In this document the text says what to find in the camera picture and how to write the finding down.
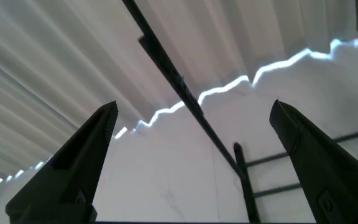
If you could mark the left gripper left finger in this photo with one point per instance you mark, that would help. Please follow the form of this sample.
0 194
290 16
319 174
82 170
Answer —
70 180

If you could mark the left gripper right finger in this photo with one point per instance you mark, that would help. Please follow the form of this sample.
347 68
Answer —
331 180

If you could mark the black clothes rack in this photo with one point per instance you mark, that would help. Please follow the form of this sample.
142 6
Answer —
166 65

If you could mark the white curtain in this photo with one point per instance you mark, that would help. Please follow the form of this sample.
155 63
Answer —
57 62

